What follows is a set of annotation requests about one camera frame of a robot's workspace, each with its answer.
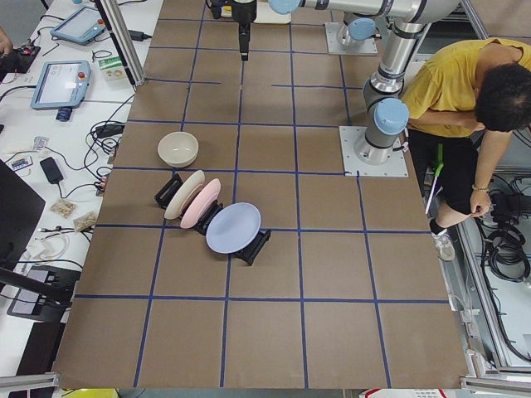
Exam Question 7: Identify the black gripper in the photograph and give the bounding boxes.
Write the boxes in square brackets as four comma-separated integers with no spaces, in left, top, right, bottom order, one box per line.
[206,0,256,61]

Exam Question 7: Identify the cream ceramic bowl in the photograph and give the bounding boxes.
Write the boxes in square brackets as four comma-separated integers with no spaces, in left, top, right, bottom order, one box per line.
[157,131,198,168]

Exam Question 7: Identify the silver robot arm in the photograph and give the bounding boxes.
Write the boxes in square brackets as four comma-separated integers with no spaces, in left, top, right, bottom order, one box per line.
[269,1,459,165]
[337,12,377,46]

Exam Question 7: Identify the green white small box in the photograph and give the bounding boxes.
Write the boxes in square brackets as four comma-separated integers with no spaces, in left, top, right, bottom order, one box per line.
[98,56,127,82]

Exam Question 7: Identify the upper teach pendant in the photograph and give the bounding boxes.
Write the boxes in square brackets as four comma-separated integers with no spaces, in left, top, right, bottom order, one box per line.
[50,6,105,45]

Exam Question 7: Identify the teach pendant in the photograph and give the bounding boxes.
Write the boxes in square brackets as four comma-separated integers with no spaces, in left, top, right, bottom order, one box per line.
[50,6,105,45]
[31,60,91,110]

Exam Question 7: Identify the cream plate in rack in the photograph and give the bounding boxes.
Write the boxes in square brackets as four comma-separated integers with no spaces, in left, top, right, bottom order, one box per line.
[164,170,205,220]

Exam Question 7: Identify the pink plate in rack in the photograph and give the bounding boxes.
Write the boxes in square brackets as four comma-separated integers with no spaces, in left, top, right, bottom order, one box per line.
[180,178,221,229]

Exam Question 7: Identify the black plate rack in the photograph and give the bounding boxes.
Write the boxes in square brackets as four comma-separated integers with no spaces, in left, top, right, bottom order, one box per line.
[154,174,271,265]

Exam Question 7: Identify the lower teach pendant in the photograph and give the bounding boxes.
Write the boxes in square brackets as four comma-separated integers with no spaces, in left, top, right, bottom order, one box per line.
[31,60,91,110]

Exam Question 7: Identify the lavender plate in rack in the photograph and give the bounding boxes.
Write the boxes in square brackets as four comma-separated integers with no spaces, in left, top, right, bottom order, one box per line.
[206,202,261,254]

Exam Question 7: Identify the person in yellow shirt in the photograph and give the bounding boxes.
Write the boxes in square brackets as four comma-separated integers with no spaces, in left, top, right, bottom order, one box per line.
[402,37,530,261]

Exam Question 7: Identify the black smartphone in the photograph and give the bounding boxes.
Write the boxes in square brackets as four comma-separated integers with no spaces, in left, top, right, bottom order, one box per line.
[40,157,64,184]

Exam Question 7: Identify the black monitor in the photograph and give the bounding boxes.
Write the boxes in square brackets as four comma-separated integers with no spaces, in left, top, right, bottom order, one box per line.
[0,159,82,303]

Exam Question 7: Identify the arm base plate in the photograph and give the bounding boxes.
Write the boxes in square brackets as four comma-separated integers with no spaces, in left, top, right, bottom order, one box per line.
[339,126,409,178]
[324,22,378,56]

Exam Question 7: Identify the aluminium frame post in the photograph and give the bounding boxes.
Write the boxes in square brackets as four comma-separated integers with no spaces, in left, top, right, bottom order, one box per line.
[95,0,145,87]

